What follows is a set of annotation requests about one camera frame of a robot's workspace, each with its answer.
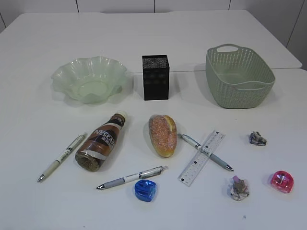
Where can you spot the green wavy glass bowl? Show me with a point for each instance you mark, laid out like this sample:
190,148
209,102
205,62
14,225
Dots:
90,80

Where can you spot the pink pencil sharpener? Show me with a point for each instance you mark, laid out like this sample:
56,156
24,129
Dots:
282,181

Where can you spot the paper ball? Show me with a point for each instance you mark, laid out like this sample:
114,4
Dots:
256,139
239,189

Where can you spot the blue pencil sharpener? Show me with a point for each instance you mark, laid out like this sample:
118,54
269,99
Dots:
145,190

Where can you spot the clear plastic ruler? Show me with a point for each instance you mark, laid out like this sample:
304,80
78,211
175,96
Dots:
200,159

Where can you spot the grey pen under ruler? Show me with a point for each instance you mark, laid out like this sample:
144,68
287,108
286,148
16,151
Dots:
212,156

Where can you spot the grey white centre pen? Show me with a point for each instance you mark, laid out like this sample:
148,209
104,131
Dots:
137,176

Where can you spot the sugared bread roll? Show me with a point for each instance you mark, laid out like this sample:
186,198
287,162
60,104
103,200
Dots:
163,134

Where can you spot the black mesh pen holder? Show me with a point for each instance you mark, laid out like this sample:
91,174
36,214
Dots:
155,77

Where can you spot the green plastic woven basket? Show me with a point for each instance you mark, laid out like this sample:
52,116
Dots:
237,76

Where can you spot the brown Nescafe coffee bottle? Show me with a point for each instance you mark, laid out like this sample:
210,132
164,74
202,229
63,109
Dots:
96,149

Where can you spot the beige pen on left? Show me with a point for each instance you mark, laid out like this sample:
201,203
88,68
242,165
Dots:
59,160

